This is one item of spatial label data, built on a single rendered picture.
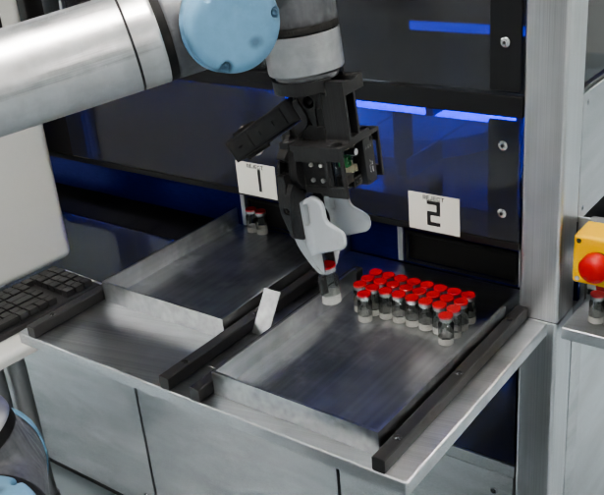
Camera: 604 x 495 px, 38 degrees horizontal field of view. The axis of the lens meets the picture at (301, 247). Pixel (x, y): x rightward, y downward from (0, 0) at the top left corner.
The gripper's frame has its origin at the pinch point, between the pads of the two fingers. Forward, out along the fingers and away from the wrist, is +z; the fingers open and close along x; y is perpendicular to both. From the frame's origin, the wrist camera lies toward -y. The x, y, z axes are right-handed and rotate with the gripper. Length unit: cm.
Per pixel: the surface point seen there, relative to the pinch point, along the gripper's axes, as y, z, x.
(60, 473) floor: -136, 104, 43
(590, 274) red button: 17.3, 16.2, 34.2
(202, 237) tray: -55, 20, 37
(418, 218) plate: -10.0, 12.6, 38.3
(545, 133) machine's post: 10.5, -1.6, 38.3
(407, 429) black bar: 5.3, 23.9, 4.1
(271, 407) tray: -12.4, 23.1, 0.8
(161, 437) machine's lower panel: -84, 74, 39
